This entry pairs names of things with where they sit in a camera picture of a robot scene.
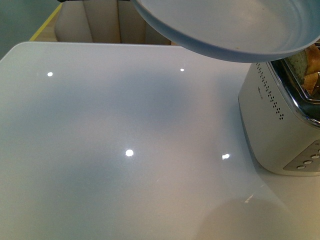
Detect cream chrome toaster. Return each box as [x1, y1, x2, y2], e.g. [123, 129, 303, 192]
[238, 58, 320, 176]

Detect brown bread slice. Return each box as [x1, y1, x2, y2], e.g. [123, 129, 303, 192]
[286, 44, 320, 99]

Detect beige chair left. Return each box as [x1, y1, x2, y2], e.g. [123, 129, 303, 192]
[54, 0, 172, 45]

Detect light blue ceramic plate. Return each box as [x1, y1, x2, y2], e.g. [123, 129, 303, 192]
[133, 0, 320, 63]

